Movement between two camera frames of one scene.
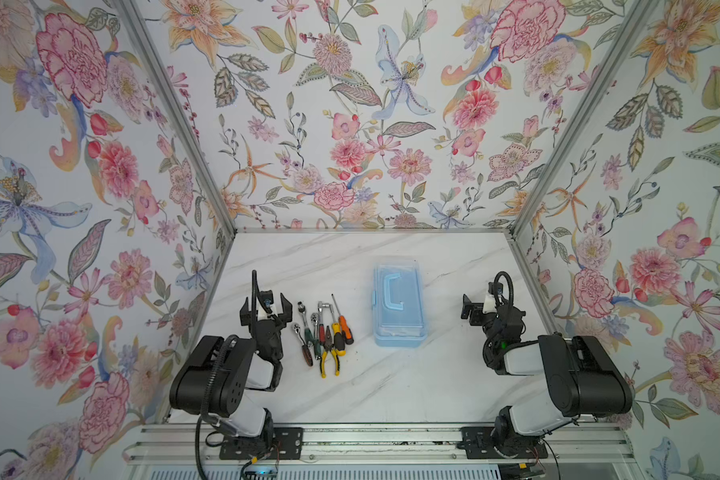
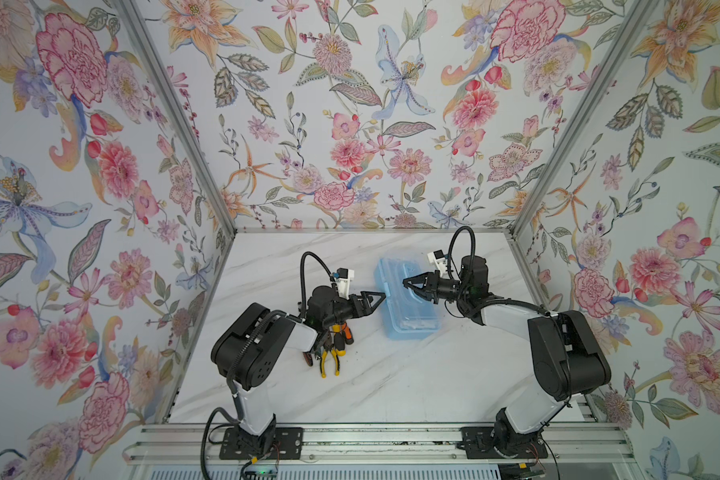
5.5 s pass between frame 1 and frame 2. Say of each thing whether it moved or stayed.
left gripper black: moved
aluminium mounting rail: stayed
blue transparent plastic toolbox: moved
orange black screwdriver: stayed
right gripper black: moved
